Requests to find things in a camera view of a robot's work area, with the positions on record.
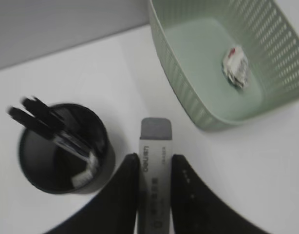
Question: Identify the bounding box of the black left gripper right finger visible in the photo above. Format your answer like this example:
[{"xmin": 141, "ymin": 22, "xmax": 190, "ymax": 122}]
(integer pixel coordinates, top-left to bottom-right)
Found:
[{"xmin": 171, "ymin": 155, "xmax": 299, "ymax": 234}]

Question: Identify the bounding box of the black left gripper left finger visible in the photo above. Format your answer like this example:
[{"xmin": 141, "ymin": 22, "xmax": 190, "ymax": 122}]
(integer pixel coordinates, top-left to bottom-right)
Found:
[{"xmin": 48, "ymin": 153, "xmax": 140, "ymax": 234}]

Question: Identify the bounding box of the grey white eraser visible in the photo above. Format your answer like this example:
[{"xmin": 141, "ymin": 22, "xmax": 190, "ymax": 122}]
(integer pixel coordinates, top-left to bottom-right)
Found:
[
  {"xmin": 137, "ymin": 117, "xmax": 173, "ymax": 234},
  {"xmin": 71, "ymin": 152, "xmax": 99, "ymax": 188}
]

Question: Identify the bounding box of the grey white eraser top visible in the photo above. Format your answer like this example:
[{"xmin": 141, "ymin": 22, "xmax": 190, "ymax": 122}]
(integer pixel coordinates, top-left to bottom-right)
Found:
[{"xmin": 137, "ymin": 117, "xmax": 173, "ymax": 234}]

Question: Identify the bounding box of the black marker pen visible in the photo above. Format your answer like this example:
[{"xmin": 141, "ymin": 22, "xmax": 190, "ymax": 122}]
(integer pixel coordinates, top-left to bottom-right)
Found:
[
  {"xmin": 8, "ymin": 107, "xmax": 91, "ymax": 163},
  {"xmin": 21, "ymin": 97, "xmax": 91, "ymax": 162}
]

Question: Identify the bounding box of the waste paper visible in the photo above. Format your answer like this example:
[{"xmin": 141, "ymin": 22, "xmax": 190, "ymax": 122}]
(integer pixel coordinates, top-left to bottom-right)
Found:
[{"xmin": 222, "ymin": 45, "xmax": 250, "ymax": 89}]

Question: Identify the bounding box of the black mesh pen holder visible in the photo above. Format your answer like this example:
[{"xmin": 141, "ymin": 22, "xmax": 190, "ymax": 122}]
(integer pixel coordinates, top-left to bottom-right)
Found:
[{"xmin": 18, "ymin": 103, "xmax": 115, "ymax": 195}]

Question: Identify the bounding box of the pale green woven basket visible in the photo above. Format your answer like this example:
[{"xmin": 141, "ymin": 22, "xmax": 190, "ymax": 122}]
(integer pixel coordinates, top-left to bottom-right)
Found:
[{"xmin": 148, "ymin": 0, "xmax": 299, "ymax": 132}]

